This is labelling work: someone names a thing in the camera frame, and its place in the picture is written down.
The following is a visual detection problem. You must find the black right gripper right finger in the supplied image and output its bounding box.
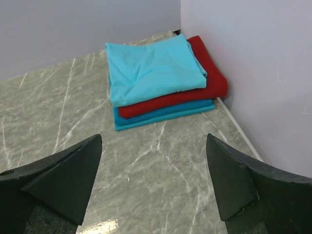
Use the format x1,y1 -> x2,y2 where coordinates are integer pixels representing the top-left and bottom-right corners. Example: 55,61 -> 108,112
206,134 -> 312,234

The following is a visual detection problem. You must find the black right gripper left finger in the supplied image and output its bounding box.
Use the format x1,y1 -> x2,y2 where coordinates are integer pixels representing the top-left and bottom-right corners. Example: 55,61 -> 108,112
0,134 -> 102,234

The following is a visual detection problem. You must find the red folded t-shirt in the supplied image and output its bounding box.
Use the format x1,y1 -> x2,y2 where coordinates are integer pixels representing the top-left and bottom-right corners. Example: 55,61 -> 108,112
117,36 -> 228,118

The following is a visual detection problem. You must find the teal folded t-shirt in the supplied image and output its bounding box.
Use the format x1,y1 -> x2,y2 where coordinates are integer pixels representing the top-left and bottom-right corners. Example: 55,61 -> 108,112
112,99 -> 215,131

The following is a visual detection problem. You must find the light blue folded t-shirt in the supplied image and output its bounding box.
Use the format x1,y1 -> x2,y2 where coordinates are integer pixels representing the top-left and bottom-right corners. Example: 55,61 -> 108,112
105,34 -> 207,107

